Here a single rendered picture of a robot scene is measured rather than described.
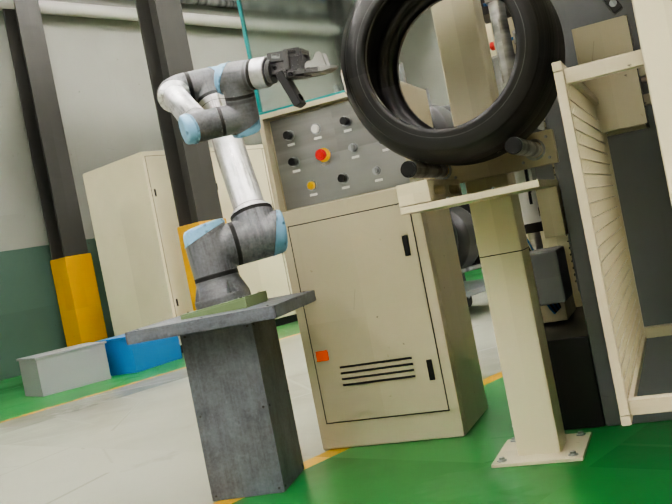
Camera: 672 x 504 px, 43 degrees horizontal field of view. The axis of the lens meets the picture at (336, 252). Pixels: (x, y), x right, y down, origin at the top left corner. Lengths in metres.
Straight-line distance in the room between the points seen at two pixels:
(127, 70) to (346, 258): 8.83
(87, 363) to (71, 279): 2.65
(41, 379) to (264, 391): 4.72
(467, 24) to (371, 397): 1.35
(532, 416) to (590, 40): 1.10
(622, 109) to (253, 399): 1.41
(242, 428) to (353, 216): 0.84
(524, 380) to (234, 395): 0.91
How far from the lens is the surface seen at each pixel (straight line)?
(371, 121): 2.29
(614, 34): 2.50
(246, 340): 2.74
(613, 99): 2.48
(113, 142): 11.25
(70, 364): 7.43
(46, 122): 10.25
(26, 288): 10.32
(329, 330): 3.13
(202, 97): 3.09
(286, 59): 2.49
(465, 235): 6.53
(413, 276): 3.00
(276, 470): 2.81
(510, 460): 2.66
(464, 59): 2.62
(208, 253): 2.81
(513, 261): 2.58
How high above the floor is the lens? 0.74
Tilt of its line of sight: level
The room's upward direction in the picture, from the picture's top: 11 degrees counter-clockwise
